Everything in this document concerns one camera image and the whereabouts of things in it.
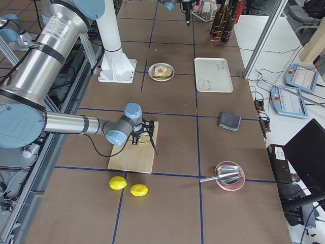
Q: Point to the green wine bottle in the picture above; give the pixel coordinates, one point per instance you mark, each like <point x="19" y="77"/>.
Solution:
<point x="230" y="21"/>
<point x="217" y="20"/>

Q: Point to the yellow lemon right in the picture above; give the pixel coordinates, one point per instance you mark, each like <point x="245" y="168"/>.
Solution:
<point x="139" y="190"/>

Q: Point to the white round plate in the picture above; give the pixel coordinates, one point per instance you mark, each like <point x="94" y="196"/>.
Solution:
<point x="150" y="71"/>

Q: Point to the cream bear serving tray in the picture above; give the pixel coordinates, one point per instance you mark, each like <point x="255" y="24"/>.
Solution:
<point x="212" y="75"/>

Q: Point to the folded grey cloth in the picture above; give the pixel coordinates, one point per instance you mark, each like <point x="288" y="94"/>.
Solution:
<point x="229" y="121"/>

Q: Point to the blue teach pendant near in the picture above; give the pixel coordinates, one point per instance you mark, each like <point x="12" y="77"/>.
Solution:
<point x="286" y="102"/>

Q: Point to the pink bowl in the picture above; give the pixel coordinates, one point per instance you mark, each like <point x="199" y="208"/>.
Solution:
<point x="234" y="187"/>

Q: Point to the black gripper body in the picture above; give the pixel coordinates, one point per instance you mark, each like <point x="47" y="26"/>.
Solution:
<point x="186" y="13"/>
<point x="136" y="133"/>

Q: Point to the green wine bottle near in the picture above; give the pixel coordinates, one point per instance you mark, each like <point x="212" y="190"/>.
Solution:
<point x="230" y="21"/>

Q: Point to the copper wire bottle rack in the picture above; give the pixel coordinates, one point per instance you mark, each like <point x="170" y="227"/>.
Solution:
<point x="218" y="33"/>

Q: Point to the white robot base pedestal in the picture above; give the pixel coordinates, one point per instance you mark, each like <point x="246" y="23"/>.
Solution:
<point x="115" y="67"/>

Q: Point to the green wine bottle middle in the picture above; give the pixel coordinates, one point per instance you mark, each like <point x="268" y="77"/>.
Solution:
<point x="217" y="20"/>

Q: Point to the yellow lemon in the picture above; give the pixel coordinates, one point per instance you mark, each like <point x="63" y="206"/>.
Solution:
<point x="117" y="183"/>
<point x="139" y="190"/>

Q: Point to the wooden cutting board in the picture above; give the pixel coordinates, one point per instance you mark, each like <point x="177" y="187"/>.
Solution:
<point x="134" y="158"/>

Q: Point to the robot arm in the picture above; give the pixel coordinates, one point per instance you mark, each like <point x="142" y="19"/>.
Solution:
<point x="170" y="4"/>
<point x="23" y="113"/>

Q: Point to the aluminium frame post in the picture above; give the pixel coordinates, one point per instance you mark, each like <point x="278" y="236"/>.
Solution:
<point x="275" y="14"/>

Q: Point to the white wire cup rack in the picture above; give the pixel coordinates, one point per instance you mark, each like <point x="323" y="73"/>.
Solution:
<point x="206" y="10"/>

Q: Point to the blue teach pendant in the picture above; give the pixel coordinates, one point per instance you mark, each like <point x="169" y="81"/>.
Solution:
<point x="302" y="78"/>
<point x="286" y="102"/>

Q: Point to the metal scoop with handle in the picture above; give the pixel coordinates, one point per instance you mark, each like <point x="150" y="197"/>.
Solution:
<point x="226" y="175"/>

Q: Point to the yellow lemon left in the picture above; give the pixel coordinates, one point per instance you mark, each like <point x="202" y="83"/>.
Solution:
<point x="117" y="183"/>

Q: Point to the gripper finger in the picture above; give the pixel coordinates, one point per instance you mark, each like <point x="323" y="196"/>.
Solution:
<point x="152" y="143"/>

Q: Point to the blue teach pendant far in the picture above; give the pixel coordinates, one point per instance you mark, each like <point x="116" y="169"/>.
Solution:
<point x="302" y="78"/>

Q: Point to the bread slice with fried egg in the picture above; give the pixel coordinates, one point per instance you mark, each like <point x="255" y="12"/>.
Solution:
<point x="162" y="72"/>

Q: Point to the black laptop computer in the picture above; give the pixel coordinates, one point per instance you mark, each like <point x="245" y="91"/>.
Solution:
<point x="305" y="152"/>

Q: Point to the toasted bread slice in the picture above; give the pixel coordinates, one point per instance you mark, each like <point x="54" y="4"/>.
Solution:
<point x="144" y="137"/>

